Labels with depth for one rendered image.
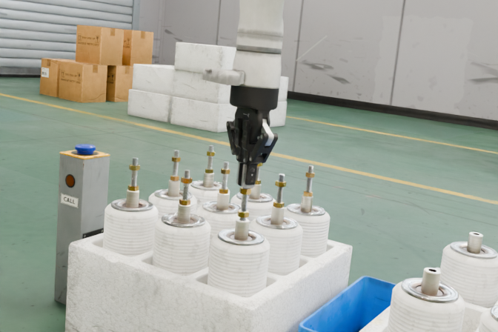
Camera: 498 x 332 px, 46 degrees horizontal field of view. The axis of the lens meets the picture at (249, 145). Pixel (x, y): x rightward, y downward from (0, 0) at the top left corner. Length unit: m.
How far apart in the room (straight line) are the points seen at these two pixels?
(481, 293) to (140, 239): 0.58
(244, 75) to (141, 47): 4.32
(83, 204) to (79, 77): 3.63
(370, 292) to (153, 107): 3.02
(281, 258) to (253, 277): 0.11
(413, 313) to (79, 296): 0.59
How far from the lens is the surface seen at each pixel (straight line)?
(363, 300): 1.25
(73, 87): 4.86
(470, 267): 1.03
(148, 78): 4.13
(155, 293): 0.99
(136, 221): 1.05
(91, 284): 1.09
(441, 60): 6.12
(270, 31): 0.88
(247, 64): 0.87
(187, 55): 3.86
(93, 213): 1.22
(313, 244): 1.13
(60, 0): 7.07
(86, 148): 1.20
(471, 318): 1.04
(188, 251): 0.99
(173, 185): 1.16
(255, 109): 0.88
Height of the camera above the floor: 0.56
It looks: 10 degrees down
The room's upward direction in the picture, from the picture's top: 5 degrees clockwise
